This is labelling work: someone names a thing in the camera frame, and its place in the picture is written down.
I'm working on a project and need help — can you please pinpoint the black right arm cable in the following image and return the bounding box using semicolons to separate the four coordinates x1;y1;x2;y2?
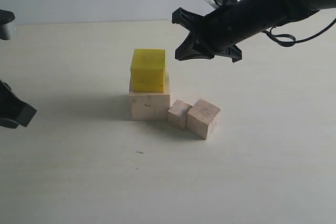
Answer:
262;16;336;48

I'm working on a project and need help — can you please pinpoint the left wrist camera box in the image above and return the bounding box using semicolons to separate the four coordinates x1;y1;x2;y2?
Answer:
0;9;16;40

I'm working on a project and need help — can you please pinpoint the medium small wooden cube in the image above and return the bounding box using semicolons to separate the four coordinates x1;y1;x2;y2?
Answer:
186;99;221;140

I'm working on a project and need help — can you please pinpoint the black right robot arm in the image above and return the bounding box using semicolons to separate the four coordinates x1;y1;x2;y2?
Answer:
172;0;335;62

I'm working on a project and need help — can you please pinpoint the yellow cube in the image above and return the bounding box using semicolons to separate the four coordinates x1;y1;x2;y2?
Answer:
130;48;166;93

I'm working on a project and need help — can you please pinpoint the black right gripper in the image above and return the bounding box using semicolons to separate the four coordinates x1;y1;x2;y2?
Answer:
172;0;263;62

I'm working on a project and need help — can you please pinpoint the large light wooden cube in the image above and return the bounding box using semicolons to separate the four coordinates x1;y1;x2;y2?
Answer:
129;73;171;121

